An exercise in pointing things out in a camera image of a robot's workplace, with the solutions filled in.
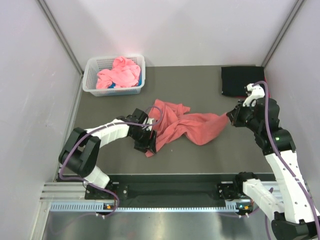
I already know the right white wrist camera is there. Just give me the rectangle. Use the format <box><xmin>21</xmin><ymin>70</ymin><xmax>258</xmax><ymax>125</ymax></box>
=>
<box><xmin>242</xmin><ymin>83</ymin><xmax>265</xmax><ymax>107</ymax></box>

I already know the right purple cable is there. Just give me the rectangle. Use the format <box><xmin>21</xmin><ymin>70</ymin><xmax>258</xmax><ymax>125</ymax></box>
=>
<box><xmin>251</xmin><ymin>80</ymin><xmax>320</xmax><ymax>240</ymax></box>

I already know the folded black t shirt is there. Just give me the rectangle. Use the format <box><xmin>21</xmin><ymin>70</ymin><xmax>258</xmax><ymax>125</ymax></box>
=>
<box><xmin>221</xmin><ymin>66</ymin><xmax>266</xmax><ymax>98</ymax></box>

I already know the slotted grey cable duct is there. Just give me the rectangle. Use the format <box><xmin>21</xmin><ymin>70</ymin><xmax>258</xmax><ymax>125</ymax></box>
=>
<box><xmin>49</xmin><ymin>201</ymin><xmax>253</xmax><ymax>213</ymax></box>

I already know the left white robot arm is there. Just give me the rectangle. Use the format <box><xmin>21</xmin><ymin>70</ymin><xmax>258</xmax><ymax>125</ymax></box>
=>
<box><xmin>58</xmin><ymin>108</ymin><xmax>161</xmax><ymax>199</ymax></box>

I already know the salmon pink t shirt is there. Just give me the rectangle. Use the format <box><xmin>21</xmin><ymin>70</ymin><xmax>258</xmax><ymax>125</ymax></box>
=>
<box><xmin>148</xmin><ymin>99</ymin><xmax>229</xmax><ymax>151</ymax></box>

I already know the purple cable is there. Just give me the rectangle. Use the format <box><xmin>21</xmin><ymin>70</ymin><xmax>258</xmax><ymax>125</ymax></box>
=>
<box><xmin>251</xmin><ymin>80</ymin><xmax>320</xmax><ymax>240</ymax></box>
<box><xmin>58</xmin><ymin>105</ymin><xmax>163</xmax><ymax>217</ymax></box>

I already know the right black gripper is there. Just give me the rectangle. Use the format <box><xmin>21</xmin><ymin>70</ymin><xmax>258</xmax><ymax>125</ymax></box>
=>
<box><xmin>226</xmin><ymin>99</ymin><xmax>262</xmax><ymax>132</ymax></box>

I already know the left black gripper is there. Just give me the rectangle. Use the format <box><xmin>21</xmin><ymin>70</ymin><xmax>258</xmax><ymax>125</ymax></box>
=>
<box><xmin>130</xmin><ymin>127</ymin><xmax>157</xmax><ymax>155</ymax></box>

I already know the pink t shirt in basket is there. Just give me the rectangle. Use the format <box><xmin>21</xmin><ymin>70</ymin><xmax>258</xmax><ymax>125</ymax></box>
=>
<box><xmin>96</xmin><ymin>56</ymin><xmax>141</xmax><ymax>89</ymax></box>

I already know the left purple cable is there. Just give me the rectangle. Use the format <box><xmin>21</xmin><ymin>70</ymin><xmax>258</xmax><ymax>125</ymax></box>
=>
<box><xmin>58</xmin><ymin>105</ymin><xmax>163</xmax><ymax>217</ymax></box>

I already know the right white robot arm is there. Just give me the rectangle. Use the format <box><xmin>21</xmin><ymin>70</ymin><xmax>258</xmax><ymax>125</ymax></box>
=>
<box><xmin>226</xmin><ymin>97</ymin><xmax>320</xmax><ymax>240</ymax></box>

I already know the white plastic basket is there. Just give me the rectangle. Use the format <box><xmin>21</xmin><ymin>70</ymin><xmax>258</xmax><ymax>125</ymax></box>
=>
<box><xmin>82</xmin><ymin>54</ymin><xmax>146</xmax><ymax>97</ymax></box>

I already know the folded red t shirt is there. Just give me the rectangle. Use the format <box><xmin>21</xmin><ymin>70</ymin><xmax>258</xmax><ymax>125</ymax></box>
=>
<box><xmin>264</xmin><ymin>78</ymin><xmax>271</xmax><ymax>98</ymax></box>

